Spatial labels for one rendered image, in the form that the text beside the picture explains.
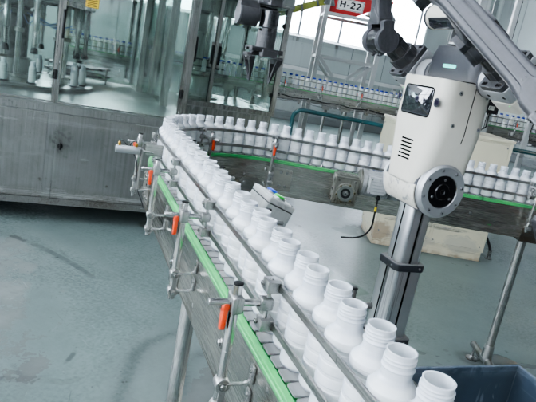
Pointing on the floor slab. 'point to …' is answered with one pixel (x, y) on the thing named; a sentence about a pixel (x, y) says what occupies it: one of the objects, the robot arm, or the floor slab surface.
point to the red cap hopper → (348, 10)
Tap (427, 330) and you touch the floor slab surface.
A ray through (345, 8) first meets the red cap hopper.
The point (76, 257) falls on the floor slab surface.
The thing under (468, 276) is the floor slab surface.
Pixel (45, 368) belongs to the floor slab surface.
